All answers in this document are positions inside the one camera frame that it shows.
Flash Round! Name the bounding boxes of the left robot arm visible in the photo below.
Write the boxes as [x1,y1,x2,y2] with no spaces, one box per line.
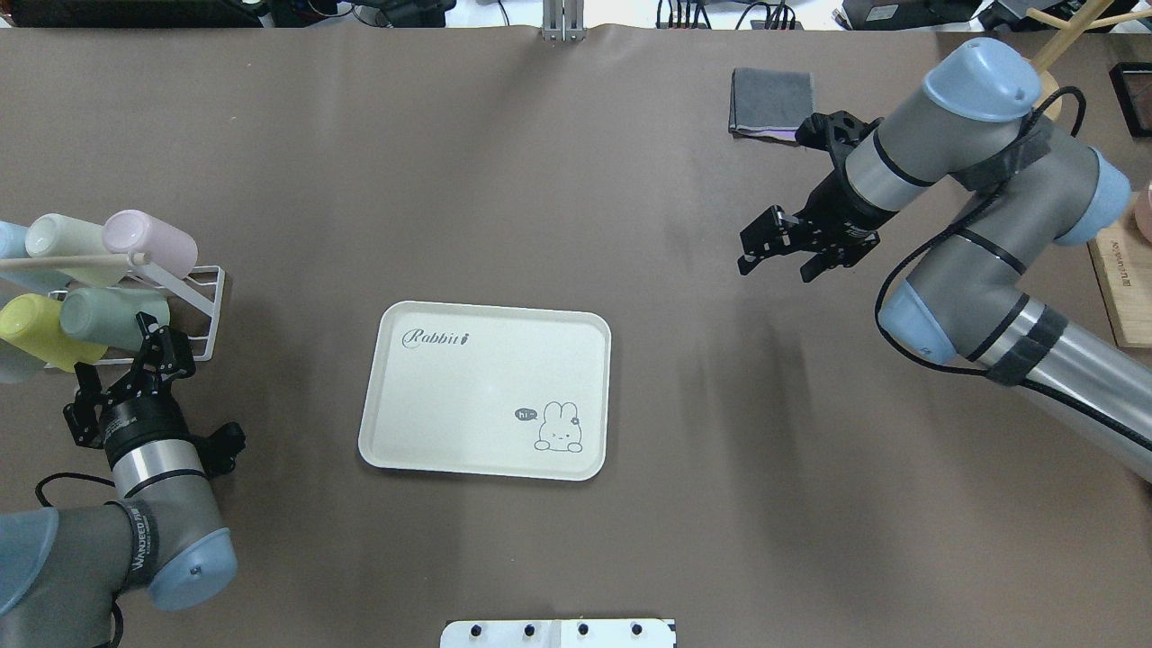
[3,312,247,647]

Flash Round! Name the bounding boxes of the green cup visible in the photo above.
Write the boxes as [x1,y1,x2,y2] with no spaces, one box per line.
[60,287,170,352]

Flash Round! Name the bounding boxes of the blue cup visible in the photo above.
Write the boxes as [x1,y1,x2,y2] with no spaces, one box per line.
[0,220,73,296]

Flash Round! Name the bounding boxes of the white cup rack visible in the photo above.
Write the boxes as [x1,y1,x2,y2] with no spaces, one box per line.
[1,253,228,364]

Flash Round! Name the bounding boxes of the cream rabbit tray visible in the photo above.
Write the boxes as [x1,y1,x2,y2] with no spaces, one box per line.
[358,301,612,482]

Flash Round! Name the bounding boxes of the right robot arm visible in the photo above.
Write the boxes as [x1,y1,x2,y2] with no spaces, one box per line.
[738,37,1151,480]

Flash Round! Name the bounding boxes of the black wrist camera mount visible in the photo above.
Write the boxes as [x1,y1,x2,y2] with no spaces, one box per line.
[795,111,884,171]

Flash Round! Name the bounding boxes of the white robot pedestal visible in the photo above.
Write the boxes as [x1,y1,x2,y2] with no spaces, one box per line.
[439,616,679,647]

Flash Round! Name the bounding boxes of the cream cup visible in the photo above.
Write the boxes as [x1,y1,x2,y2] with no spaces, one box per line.
[24,213,128,288]

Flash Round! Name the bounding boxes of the aluminium frame post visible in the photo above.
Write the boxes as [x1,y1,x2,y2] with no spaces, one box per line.
[541,0,588,44]

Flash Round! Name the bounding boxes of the grey folded cloth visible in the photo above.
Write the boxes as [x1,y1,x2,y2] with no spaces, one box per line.
[728,68,814,145]

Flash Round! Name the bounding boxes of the bamboo cutting board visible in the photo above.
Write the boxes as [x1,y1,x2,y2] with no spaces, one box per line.
[1087,213,1151,349]

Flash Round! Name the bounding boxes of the pink cup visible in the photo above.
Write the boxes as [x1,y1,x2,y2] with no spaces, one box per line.
[103,209,199,279]

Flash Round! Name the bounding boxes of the yellow cup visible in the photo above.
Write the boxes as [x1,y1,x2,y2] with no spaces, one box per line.
[1,292,108,372]

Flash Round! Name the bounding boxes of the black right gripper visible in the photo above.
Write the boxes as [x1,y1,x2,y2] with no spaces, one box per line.
[737,175,882,284]

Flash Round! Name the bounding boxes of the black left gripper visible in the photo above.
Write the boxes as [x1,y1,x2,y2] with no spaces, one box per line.
[63,311,197,451]

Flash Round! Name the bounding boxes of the wooden mug tree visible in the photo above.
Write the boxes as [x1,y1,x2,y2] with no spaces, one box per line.
[1026,1,1151,108]

